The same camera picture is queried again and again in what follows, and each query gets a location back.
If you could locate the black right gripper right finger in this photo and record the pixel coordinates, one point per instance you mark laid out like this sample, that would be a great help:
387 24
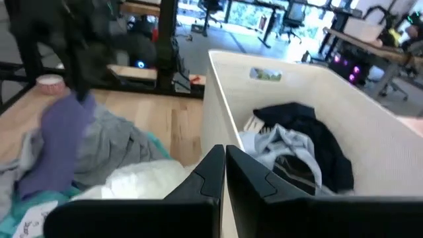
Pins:
297 218

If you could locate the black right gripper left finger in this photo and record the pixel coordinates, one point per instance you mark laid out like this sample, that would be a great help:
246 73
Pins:
185 215

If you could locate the white fluffy garment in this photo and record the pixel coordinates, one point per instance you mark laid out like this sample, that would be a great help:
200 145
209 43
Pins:
142 180

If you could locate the purple garment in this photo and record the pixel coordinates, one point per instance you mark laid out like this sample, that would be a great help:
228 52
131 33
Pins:
59 142

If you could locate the light blue shirt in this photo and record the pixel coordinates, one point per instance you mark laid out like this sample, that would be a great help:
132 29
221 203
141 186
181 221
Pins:
284 142

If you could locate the grey garment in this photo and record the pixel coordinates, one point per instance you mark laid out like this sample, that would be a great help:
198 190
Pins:
112 145

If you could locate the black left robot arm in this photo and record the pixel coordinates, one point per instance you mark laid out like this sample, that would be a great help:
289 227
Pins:
29 33

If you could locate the dark striped garment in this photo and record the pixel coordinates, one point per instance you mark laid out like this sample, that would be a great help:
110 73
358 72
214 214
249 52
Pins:
294 172

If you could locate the wooden shelf board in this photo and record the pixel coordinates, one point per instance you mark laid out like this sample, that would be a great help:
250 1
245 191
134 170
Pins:
132 72

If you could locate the blue glowing device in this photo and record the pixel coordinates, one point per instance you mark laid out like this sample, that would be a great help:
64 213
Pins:
140 64

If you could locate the dark bag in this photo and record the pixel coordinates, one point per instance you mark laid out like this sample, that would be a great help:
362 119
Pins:
135 43

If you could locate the white perforated plastic basket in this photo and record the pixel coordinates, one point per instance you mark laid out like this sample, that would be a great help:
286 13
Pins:
363 132

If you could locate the white printed cloth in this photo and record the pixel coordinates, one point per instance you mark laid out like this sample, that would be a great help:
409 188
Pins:
33 218

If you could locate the black office chair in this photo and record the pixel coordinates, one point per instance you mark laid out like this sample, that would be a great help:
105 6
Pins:
292 20
211 10

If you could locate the computer with pink lights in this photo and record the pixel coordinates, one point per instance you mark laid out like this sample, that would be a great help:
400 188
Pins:
347 67

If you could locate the wooden desk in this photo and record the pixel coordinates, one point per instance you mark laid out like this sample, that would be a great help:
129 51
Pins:
380 49

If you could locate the white box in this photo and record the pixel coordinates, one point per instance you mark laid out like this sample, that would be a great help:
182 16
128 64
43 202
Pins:
363 29

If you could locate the black frame rail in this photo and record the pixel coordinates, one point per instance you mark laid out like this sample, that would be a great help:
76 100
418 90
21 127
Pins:
148 91

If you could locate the black frame post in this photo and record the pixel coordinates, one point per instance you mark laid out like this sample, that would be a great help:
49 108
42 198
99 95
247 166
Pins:
167 43

